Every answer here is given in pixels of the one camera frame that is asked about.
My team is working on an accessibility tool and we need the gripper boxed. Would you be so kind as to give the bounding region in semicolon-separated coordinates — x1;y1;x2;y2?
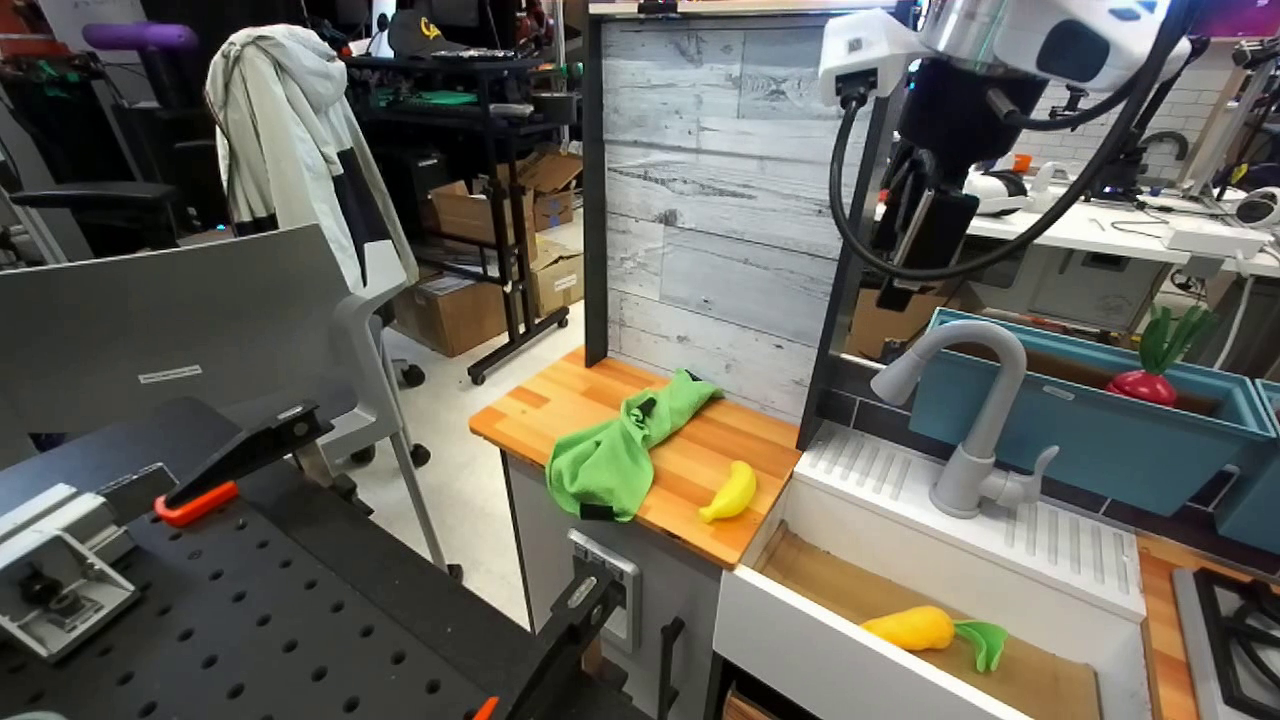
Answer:
870;58;1047;313

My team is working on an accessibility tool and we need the grey tap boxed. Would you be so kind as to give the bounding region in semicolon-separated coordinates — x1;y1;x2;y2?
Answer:
870;320;1061;521

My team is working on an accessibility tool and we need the white round appliance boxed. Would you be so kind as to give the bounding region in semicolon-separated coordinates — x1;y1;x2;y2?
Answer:
962;167;1032;217

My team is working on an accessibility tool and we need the cardboard box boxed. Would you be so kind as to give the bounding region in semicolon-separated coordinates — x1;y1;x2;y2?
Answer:
845;284;987;362

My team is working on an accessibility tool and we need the white table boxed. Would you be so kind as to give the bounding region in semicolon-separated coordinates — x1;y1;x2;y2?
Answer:
962;190;1280;283

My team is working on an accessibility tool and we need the toy kitchen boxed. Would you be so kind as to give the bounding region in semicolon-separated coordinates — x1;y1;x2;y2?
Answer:
470;0;1280;720

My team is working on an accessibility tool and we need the teal planter box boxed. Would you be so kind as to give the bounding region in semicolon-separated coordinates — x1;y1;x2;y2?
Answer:
1214;378;1280;557
908;307;1279;517

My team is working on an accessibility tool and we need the red toy radish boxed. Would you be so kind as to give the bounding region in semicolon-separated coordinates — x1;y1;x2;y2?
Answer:
1105;305;1222;407

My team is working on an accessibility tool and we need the white power box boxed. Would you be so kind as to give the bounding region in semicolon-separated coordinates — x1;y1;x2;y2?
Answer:
1164;221;1273;262

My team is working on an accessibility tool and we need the yellow toy banana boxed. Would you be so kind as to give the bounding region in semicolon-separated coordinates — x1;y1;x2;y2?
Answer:
698;460;759;525

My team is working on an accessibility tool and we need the white sink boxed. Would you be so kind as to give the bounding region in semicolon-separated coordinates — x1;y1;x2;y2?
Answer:
714;424;1153;720

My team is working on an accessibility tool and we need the green cloth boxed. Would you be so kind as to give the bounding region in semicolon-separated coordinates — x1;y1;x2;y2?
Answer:
546;368;723;524

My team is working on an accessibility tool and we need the yellow toy carrot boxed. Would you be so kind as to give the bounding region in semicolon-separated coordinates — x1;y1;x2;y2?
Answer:
860;604;1010;674

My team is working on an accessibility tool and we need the black rolling cart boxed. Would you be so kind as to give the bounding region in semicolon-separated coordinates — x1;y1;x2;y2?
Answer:
344;44;587;387

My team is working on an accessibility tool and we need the stack of cardboard boxes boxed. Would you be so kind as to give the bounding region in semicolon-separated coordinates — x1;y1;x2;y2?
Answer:
393;150;587;359

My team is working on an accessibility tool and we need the grey socket plate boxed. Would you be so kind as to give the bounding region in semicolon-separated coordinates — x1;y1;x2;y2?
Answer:
567;528;644;657

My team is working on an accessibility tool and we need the stove burner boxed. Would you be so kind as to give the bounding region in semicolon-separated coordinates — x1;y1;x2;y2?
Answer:
1173;565;1280;720

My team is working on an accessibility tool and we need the black cap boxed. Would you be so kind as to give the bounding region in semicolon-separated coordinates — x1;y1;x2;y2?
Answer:
387;9;471;58

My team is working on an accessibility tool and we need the black clamp with orange tip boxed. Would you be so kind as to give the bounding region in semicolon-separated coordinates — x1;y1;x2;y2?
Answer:
470;564;627;720
152;401;337;529

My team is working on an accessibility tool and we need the light grey jacket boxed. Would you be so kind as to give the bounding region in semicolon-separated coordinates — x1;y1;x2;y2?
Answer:
204;24;421;303

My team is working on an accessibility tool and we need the purple roll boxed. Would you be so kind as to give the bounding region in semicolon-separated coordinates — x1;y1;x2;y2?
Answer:
81;21;200;54

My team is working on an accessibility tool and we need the black office chair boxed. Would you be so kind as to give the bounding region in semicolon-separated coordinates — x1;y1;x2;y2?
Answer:
8;180;183;253

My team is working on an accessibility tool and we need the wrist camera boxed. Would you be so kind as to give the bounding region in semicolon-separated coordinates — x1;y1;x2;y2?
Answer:
818;10;933;109

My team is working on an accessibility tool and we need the black door handle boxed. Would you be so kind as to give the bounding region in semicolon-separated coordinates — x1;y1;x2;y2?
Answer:
656;616;687;720

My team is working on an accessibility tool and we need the grey metal bracket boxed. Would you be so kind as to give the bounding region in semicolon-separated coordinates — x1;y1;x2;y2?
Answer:
0;464;181;663

